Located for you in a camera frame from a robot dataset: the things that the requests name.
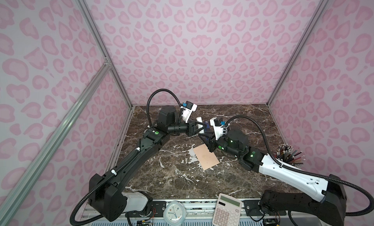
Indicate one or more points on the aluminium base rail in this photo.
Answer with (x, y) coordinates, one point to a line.
(200, 213)

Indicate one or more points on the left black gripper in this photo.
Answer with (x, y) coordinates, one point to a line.
(197, 130)

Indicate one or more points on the white calculator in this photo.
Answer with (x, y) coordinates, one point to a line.
(227, 211)

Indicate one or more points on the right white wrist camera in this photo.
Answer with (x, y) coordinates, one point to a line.
(218, 125)

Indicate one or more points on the beige envelope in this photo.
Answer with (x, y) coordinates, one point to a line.
(206, 159)

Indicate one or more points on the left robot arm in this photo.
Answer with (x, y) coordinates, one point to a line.
(106, 191)

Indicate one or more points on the white round clock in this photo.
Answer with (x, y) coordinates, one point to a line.
(175, 213)

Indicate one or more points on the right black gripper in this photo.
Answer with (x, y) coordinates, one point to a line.
(211, 144)

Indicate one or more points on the white glue stick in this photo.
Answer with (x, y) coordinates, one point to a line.
(200, 125)

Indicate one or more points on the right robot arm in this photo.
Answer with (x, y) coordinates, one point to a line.
(319, 197)

